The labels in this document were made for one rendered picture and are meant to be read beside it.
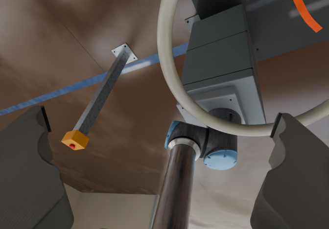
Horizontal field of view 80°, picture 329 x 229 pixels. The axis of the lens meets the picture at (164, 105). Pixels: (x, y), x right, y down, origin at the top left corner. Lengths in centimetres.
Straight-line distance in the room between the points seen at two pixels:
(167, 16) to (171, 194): 53
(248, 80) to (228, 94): 11
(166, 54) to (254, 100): 79
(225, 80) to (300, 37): 104
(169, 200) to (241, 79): 64
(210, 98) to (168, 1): 71
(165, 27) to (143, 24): 151
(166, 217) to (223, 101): 61
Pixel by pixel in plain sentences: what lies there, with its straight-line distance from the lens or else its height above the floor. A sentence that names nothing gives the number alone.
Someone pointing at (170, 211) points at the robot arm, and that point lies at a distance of 67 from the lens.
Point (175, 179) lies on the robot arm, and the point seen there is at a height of 136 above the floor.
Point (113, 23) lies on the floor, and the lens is 201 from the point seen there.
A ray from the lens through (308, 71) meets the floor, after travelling 222.
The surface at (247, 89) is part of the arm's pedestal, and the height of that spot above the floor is 85.
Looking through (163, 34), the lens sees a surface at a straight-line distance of 40.
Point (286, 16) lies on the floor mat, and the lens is 185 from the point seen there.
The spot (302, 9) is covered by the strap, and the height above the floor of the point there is 2.
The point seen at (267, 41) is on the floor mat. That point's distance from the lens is 192.
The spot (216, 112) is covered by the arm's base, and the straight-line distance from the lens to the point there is 105.
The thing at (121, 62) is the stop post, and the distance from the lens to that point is 199.
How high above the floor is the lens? 163
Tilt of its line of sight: 40 degrees down
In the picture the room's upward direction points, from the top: 165 degrees counter-clockwise
